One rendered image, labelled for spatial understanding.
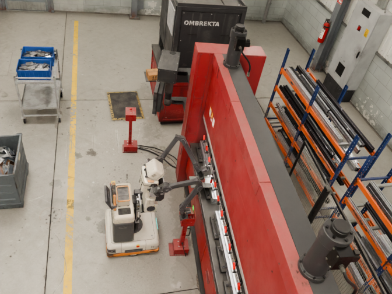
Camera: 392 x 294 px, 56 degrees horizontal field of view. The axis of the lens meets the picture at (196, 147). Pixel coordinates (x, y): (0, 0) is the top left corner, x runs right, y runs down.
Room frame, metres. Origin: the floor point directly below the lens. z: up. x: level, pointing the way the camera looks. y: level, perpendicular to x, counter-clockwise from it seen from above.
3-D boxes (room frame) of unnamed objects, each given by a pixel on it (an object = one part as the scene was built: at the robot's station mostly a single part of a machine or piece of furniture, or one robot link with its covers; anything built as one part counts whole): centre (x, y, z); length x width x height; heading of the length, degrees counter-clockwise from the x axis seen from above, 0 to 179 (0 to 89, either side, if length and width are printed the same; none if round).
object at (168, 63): (4.21, 0.55, 1.53); 0.51 x 0.25 x 0.85; 4
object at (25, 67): (4.90, 2.80, 0.92); 0.50 x 0.36 x 0.18; 110
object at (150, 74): (5.26, 0.94, 1.04); 0.30 x 0.26 x 0.12; 20
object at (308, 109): (4.71, -1.76, 0.87); 2.20 x 0.50 x 1.75; 20
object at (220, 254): (2.15, -0.49, 0.89); 0.30 x 0.05 x 0.03; 15
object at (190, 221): (2.74, -0.05, 0.75); 0.20 x 0.16 x 0.18; 15
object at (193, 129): (4.12, -0.19, 1.15); 0.85 x 0.25 x 2.30; 105
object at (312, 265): (1.27, -0.92, 2.54); 0.33 x 0.25 x 0.47; 15
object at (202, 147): (3.66, -0.13, 0.92); 0.50 x 0.06 x 0.10; 15
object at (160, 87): (4.16, 0.63, 1.42); 0.45 x 0.12 x 0.36; 4
